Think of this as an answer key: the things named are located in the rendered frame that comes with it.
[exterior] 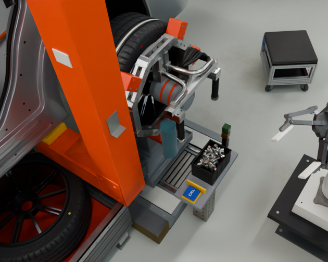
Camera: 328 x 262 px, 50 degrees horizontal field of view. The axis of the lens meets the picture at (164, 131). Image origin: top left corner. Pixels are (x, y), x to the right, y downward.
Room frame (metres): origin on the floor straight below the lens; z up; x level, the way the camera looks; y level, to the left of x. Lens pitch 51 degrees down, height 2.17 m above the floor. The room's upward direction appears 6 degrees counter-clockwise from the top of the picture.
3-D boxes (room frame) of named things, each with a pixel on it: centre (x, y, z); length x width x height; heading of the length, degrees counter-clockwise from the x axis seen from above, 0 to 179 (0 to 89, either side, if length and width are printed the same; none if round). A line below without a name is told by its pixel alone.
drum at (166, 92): (1.33, -0.07, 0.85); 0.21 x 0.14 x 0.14; 50
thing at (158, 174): (1.52, 0.09, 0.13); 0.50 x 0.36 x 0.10; 140
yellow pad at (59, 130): (1.30, 0.63, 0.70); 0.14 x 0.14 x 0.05; 50
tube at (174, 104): (1.22, -0.04, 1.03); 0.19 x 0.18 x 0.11; 50
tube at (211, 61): (1.37, -0.17, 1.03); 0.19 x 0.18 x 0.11; 50
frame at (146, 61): (1.37, -0.01, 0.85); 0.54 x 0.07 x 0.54; 140
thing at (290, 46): (2.23, -1.08, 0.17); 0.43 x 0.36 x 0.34; 174
